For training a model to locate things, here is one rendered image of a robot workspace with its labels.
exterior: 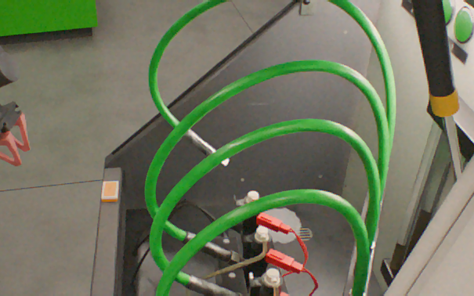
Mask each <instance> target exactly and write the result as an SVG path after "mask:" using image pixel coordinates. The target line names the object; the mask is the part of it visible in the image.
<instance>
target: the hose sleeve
mask: <svg viewBox="0 0 474 296"><path fill-rule="evenodd" d="M183 138H184V139H185V140H186V141H187V142H188V143H190V144H191V145H193V146H194V147H195V148H197V149H198V150H199V151H201V152H202V153H203V154H204V155H205V156H207V157H209V156H210V155H211V154H213V153H214V152H215V151H217V150H216V149H214V148H213V147H212V146H210V145H209V144H208V143H207V142H205V141H204V140H203V139H202V138H201V137H200V136H199V135H197V134H196V133H195V132H193V131H192V130H191V129H189V130H188V131H187V132H186V133H185V134H184V135H183Z"/></svg>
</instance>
